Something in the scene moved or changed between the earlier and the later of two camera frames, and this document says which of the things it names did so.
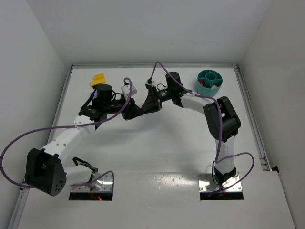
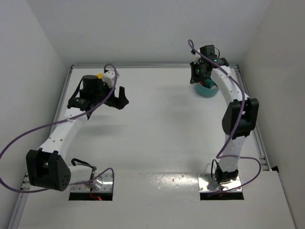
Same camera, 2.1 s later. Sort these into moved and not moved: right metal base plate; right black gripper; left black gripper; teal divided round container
Moved: right black gripper; left black gripper
Not moved: teal divided round container; right metal base plate
